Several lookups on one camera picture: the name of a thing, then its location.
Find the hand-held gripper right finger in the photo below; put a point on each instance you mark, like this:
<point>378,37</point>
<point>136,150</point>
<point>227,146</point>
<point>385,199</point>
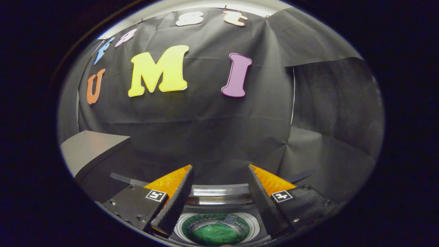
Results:
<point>267,206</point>

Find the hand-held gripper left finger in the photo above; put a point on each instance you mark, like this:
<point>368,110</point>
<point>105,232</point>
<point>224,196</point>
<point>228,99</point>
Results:
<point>173,206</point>

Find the dark washing machine lid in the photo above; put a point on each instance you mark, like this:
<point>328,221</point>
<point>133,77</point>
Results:
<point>219,193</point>

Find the green polo shirt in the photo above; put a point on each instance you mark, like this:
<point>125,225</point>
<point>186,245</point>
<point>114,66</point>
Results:
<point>216,235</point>

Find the grey cabinet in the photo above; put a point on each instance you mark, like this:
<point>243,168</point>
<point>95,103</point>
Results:
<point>89,144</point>

